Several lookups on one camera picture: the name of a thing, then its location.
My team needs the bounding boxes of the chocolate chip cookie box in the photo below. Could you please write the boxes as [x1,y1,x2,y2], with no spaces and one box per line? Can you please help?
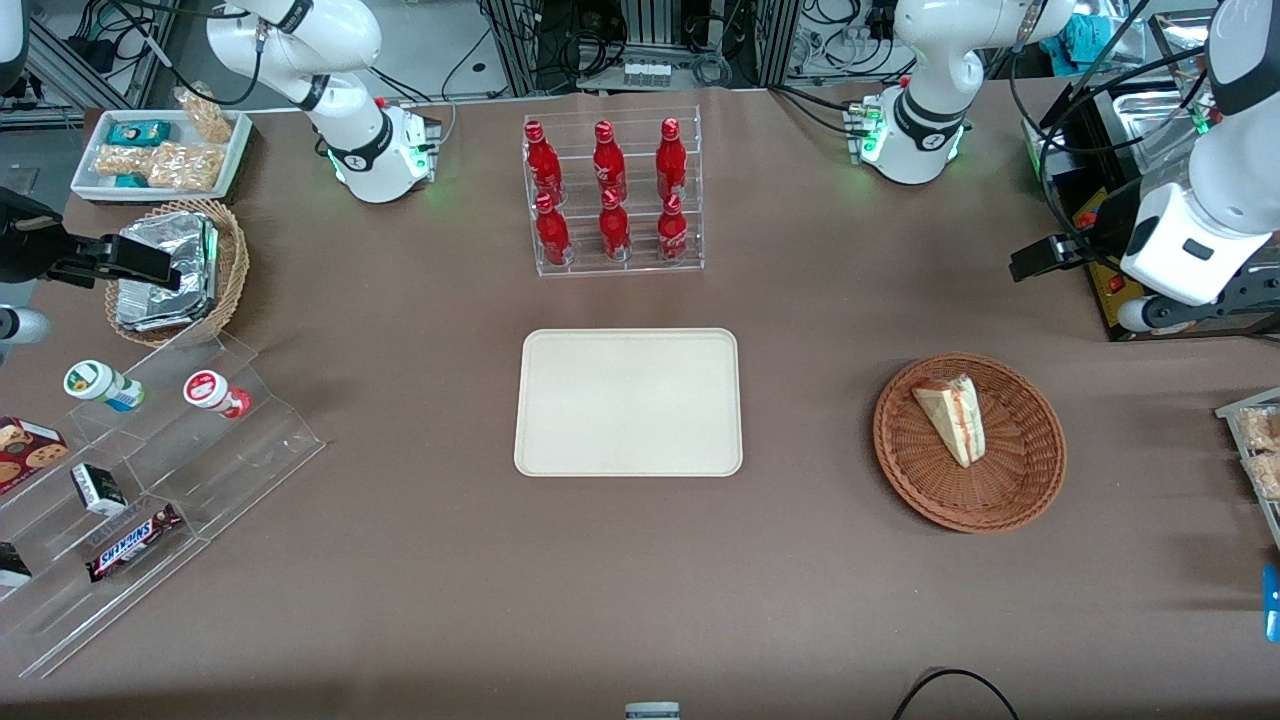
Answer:
[0,415,70,497]

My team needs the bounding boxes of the tan deep wicker basket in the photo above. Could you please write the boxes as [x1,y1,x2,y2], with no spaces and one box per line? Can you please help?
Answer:
[104,198,250,348]

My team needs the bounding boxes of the black loop cable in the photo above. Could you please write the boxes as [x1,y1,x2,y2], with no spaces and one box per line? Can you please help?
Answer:
[889,668,1022,720]

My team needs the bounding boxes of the teal cloth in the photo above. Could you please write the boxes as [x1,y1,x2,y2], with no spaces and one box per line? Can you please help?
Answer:
[1040,12,1127,67]

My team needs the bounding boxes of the clear bag puffed snacks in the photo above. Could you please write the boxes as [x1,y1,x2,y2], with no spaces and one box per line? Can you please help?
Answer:
[148,142,223,193]
[94,145,153,180]
[174,84,234,145]

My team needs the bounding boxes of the aluminium foil container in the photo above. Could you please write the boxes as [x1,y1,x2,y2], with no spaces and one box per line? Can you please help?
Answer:
[114,212,220,334]

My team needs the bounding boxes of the red label yogurt cup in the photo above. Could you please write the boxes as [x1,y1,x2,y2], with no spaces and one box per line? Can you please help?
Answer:
[183,370,252,420]

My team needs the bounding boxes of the white tray with crackers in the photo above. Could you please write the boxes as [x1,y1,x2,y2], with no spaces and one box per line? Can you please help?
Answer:
[1215,387,1280,553]

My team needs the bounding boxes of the white rectangular snack tray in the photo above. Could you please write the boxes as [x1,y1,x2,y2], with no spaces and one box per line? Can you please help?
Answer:
[70,108,253,203]

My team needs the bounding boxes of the beige plastic serving tray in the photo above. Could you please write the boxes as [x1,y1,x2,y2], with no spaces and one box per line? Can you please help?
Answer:
[514,328,744,478]

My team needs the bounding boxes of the clear bag rice crackers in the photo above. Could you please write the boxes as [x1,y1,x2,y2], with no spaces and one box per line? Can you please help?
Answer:
[1245,450,1280,503]
[1237,405,1280,453]

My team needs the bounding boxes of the shiny steel tray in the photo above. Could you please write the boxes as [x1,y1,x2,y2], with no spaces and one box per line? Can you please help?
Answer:
[1094,85,1217,133]

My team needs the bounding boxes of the clear acrylic bottle rack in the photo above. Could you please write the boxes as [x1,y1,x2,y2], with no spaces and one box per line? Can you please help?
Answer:
[522,105,705,279]

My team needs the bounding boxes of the green label yogurt cup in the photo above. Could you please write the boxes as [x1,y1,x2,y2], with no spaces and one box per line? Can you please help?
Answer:
[63,360,145,413]

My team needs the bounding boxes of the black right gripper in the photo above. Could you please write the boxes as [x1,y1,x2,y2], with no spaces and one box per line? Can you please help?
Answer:
[0,188,184,292]

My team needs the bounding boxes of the small black white carton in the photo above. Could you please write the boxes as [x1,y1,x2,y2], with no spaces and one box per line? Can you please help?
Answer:
[70,462,129,518]

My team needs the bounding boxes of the brown round wicker basket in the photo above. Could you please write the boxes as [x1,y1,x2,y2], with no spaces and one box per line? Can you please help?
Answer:
[873,352,1067,534]

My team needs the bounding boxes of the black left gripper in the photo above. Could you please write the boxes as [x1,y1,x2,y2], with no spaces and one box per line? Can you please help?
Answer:
[1009,232,1127,284]

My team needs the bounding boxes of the clear acrylic stepped stand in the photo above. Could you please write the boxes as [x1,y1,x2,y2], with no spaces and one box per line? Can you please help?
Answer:
[0,330,327,681]

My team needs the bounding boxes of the red cola bottle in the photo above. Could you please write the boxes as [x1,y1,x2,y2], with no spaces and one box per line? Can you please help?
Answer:
[599,190,632,263]
[657,194,689,264]
[535,194,572,267]
[655,118,689,201]
[592,120,625,201]
[524,120,564,206]

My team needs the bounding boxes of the triangular sandwich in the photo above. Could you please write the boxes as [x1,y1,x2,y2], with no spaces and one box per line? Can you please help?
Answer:
[911,374,987,469]

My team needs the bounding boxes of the Snickers chocolate bar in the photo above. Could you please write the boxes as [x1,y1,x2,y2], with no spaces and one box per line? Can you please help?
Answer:
[85,503,185,584]

